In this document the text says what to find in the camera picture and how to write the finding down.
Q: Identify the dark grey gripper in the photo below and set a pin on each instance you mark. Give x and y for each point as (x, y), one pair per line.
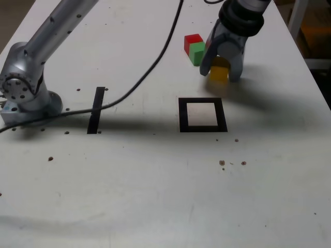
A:
(228, 34)

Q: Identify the yellow cube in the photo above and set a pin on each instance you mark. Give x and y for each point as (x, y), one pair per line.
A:
(218, 73)

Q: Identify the green cube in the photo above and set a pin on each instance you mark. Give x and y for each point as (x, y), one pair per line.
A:
(196, 54)

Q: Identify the red cube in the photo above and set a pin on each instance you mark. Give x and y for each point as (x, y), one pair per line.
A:
(192, 38)

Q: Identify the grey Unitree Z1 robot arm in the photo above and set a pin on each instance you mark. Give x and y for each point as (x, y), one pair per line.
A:
(38, 49)

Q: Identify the black tape square outline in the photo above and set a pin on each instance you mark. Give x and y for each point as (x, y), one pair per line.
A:
(182, 116)

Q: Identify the yellow cardboard box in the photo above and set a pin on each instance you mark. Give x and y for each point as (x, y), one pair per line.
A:
(315, 33)

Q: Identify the black tape strip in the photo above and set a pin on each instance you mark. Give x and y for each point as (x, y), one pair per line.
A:
(93, 124)

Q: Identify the white metal frame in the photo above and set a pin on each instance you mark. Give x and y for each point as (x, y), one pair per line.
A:
(294, 15)

